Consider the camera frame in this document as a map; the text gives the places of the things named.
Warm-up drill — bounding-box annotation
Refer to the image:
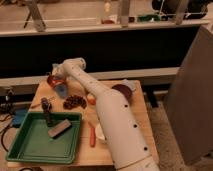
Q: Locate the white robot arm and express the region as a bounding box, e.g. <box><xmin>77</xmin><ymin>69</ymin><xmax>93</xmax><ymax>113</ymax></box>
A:
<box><xmin>53</xmin><ymin>58</ymin><xmax>160</xmax><ymax>171</ymax></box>

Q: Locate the red bowl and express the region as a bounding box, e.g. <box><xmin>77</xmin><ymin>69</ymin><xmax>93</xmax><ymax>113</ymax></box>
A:
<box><xmin>47</xmin><ymin>75</ymin><xmax>66</xmax><ymax>88</ymax></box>

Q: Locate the purple bowl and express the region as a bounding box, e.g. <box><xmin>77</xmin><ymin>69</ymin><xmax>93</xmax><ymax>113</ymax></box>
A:
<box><xmin>113</xmin><ymin>84</ymin><xmax>132</xmax><ymax>100</ymax></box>

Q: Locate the bunch of dark grapes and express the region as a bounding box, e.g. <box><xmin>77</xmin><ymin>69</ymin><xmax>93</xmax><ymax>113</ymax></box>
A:
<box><xmin>63</xmin><ymin>95</ymin><xmax>87</xmax><ymax>110</ymax></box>

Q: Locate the black brush tool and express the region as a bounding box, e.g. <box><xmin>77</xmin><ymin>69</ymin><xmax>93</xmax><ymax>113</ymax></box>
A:
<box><xmin>41</xmin><ymin>97</ymin><xmax>53</xmax><ymax>127</ymax></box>

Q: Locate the orange apple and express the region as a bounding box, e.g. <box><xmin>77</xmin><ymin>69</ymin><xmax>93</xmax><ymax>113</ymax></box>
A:
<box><xmin>86</xmin><ymin>93</ymin><xmax>96</xmax><ymax>105</ymax></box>

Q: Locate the blue box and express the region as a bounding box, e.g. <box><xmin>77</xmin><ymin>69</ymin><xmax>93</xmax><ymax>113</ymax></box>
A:
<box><xmin>12</xmin><ymin>109</ymin><xmax>28</xmax><ymax>128</ymax></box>

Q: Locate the grey rectangular block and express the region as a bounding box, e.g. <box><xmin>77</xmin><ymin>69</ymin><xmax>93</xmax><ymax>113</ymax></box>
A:
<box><xmin>48</xmin><ymin>119</ymin><xmax>71</xmax><ymax>138</ymax></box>

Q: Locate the orange carrot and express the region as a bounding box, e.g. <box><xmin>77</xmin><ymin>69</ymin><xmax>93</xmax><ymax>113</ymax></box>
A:
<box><xmin>88</xmin><ymin>122</ymin><xmax>96</xmax><ymax>148</ymax></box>

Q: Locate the grey cloth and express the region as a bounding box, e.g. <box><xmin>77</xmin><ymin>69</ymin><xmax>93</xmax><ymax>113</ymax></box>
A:
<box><xmin>122</xmin><ymin>79</ymin><xmax>136</xmax><ymax>92</ymax></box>

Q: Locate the white cup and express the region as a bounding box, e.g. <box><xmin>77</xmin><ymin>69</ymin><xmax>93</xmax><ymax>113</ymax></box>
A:
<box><xmin>95</xmin><ymin>124</ymin><xmax>106</xmax><ymax>143</ymax></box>

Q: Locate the green plastic tray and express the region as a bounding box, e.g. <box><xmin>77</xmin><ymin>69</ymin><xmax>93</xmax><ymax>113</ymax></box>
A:
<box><xmin>6</xmin><ymin>112</ymin><xmax>82</xmax><ymax>164</ymax></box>

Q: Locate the black cable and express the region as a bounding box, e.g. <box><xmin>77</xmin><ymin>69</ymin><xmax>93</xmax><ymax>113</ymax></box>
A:
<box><xmin>0</xmin><ymin>113</ymin><xmax>14</xmax><ymax>153</ymax></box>

